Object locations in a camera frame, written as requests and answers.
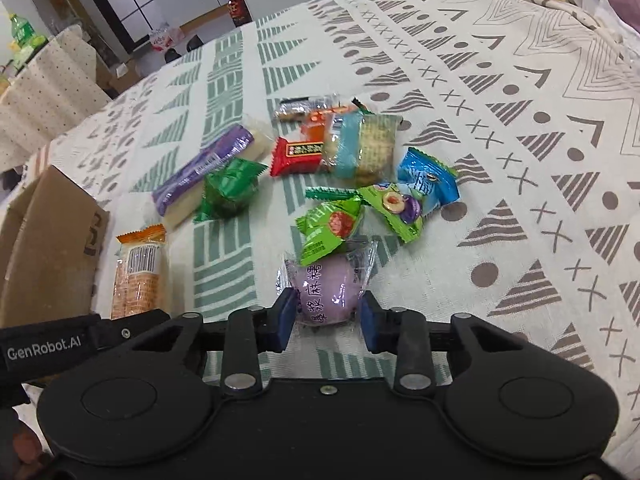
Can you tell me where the purple mochi snack packet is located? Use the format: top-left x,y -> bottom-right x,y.
277,240 -> 378,327

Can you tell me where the orange cracker packet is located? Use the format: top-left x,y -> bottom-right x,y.
111,223 -> 167,320

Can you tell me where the red candy bar packet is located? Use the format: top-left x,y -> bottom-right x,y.
269,136 -> 323,177

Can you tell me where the person's left hand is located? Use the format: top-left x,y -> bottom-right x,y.
0,408 -> 50,479

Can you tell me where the green plum candy packet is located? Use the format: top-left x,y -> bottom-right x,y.
357,182 -> 425,243

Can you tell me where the brown cardboard box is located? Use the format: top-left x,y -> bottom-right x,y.
0,166 -> 110,328

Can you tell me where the green date candy packet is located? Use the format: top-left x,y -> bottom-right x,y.
295,188 -> 363,266

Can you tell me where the dark green candy packet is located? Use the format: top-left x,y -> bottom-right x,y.
194,157 -> 267,222

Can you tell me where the purple white wafer packet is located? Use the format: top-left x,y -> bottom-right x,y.
152,118 -> 277,232

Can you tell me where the blue candy packet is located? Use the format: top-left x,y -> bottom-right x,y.
397,148 -> 460,214

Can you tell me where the light blue biscuit packet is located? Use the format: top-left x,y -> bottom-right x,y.
321,110 -> 402,186

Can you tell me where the patterned white bed blanket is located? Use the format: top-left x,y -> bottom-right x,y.
28,0 -> 639,478

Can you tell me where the orange snack packet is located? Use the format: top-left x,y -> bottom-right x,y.
300,98 -> 369,142

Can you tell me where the clear dark snack packet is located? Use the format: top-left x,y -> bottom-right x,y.
273,94 -> 344,122

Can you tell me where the dotted cream tablecloth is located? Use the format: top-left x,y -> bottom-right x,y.
1,24 -> 111,171

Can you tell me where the small cardboard box on floor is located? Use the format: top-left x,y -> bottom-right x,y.
110,60 -> 142,93

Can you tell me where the black shoe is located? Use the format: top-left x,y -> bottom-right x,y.
164,48 -> 181,64
186,35 -> 203,52

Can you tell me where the red white plastic bag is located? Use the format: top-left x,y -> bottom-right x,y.
149,23 -> 184,52

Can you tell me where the green soda bottle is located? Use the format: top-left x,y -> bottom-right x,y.
9,13 -> 47,51

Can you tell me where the red oil bottle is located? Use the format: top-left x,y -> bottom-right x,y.
228,0 -> 252,27

